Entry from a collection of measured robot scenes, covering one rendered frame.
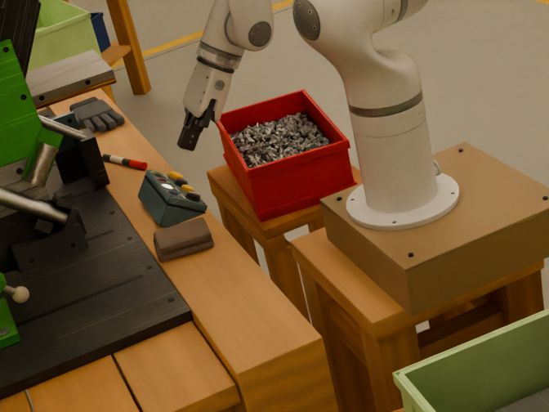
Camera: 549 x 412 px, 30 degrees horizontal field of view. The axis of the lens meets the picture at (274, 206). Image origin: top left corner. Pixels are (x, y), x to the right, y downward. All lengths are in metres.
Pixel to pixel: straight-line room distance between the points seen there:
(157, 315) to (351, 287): 0.32
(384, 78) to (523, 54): 3.15
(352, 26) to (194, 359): 0.55
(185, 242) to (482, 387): 0.62
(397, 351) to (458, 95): 2.81
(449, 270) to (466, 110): 2.67
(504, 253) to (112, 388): 0.64
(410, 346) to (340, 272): 0.18
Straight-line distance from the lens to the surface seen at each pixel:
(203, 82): 1.93
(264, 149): 2.13
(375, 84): 1.58
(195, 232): 1.79
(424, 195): 1.68
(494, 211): 1.67
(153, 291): 1.72
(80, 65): 2.12
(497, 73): 4.54
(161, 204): 1.90
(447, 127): 4.12
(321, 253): 1.79
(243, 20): 1.83
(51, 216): 1.90
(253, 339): 1.54
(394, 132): 1.61
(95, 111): 2.44
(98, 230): 1.96
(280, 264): 2.06
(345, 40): 1.51
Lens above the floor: 1.78
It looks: 28 degrees down
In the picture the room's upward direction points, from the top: 13 degrees counter-clockwise
